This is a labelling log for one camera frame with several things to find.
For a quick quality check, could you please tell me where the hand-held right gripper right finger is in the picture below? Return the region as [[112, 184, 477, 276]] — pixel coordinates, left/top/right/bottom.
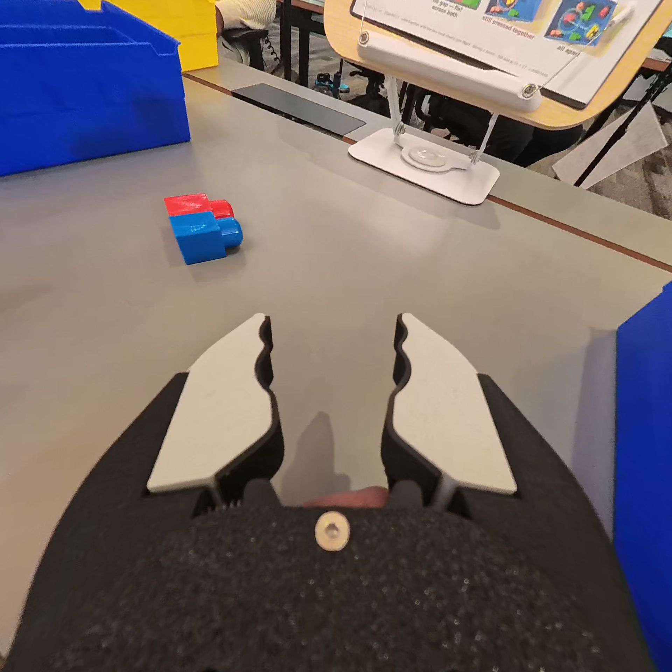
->
[[381, 313, 519, 497]]

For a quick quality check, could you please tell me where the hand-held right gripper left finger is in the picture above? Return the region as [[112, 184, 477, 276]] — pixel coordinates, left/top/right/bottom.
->
[[145, 313, 284, 496]]

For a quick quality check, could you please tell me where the blue toy building block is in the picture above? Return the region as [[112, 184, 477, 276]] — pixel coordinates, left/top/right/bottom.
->
[[171, 213, 245, 265]]

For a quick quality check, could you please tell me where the red toy building block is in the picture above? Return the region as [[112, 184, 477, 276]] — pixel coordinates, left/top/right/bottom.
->
[[165, 194, 235, 219]]

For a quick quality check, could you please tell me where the blue plastic bin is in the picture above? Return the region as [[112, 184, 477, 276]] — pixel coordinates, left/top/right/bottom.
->
[[614, 282, 672, 672], [0, 0, 192, 177]]

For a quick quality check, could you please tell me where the white angled panel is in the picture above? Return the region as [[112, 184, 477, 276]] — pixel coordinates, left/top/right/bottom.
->
[[554, 105, 672, 190]]

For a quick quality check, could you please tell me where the black flat panel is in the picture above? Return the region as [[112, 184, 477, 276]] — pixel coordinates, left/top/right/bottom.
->
[[233, 84, 366, 137]]

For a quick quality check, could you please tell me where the printed instruction sheet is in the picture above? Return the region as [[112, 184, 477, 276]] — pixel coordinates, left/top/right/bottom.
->
[[352, 0, 662, 109]]

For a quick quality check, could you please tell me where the yellow plastic bin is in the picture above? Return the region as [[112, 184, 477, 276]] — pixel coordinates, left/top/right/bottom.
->
[[103, 0, 219, 72]]

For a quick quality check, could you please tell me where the wooden display board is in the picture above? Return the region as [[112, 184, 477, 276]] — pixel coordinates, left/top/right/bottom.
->
[[324, 0, 672, 132]]

